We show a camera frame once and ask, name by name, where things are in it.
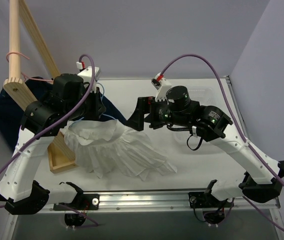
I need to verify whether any white pleated skirt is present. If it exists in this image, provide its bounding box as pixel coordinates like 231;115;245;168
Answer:
60;120;177;181

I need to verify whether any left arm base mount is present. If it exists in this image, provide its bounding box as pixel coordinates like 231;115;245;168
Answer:
53;193;100;230

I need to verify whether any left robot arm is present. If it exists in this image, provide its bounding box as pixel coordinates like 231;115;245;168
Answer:
0;71;106;215

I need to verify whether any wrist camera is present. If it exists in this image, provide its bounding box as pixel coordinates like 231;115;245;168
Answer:
151;73;172;102
76;61;101;93

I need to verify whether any light blue wire hanger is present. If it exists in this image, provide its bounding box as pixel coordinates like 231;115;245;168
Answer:
76;82;118;124

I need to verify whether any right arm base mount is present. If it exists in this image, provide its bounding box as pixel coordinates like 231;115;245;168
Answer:
188;191;235;228

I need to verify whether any clear plastic basket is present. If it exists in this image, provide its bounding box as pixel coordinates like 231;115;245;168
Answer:
172;86;217;146

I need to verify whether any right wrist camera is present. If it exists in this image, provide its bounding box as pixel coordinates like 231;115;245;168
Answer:
151;73;172;102

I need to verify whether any pink wire hanger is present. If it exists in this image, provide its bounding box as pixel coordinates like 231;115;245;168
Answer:
5;51;54;84

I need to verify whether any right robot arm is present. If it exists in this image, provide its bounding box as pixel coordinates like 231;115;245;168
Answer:
127;85;284;207

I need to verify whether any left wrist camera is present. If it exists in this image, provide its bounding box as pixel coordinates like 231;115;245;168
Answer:
76;61;101;93

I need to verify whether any dark navy garment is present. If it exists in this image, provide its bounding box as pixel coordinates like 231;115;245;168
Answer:
0;79;127;151

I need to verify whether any wooden clothes rack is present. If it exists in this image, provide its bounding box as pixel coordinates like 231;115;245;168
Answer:
3;0;77;174

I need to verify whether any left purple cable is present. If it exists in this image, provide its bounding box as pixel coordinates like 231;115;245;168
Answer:
0;53;99;211

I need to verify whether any aluminium mounting rail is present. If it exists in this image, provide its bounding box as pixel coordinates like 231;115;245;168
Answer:
21;187;281;213

